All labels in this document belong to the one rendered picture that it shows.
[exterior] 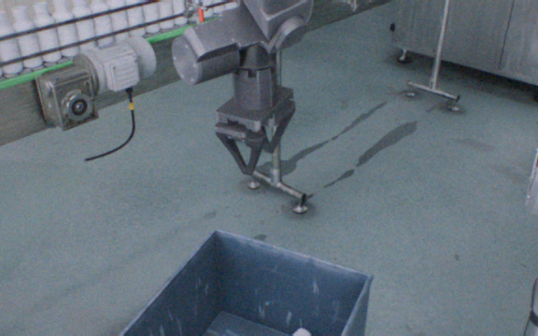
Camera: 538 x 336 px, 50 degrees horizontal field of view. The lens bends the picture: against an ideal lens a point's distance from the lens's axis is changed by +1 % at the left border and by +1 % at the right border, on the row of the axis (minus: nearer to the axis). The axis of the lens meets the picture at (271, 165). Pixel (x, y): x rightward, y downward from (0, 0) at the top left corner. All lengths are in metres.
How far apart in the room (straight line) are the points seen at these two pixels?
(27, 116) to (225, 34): 1.20
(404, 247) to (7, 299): 1.64
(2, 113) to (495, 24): 3.15
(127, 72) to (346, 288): 0.97
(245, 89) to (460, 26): 3.54
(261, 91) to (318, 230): 1.96
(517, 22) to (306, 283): 3.17
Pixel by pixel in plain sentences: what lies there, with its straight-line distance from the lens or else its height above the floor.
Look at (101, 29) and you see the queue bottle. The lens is 1.88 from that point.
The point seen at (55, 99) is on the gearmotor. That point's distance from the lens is 1.69.
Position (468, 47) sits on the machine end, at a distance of 4.21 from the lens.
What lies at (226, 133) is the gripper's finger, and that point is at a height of 1.28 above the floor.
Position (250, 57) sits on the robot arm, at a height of 1.38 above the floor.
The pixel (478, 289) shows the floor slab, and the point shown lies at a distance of 2.49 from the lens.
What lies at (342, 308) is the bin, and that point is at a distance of 1.09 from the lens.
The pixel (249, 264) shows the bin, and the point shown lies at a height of 0.89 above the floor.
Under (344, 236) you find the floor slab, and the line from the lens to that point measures 2.62.
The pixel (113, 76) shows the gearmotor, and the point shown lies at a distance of 1.70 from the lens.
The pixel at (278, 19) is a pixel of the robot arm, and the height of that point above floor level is 1.44.
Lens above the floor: 1.63
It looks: 32 degrees down
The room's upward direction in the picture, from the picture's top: straight up
